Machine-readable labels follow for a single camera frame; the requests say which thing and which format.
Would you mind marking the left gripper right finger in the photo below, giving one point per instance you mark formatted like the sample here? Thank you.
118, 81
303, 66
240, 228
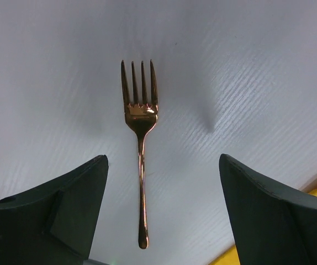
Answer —
272, 223

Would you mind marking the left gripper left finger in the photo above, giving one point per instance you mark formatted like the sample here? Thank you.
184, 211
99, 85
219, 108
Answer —
55, 222

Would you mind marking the yellow pikachu cloth placemat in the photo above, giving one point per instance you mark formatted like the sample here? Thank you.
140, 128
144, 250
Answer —
230, 256

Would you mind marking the gold fork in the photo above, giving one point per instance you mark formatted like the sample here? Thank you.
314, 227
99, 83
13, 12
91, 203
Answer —
141, 118

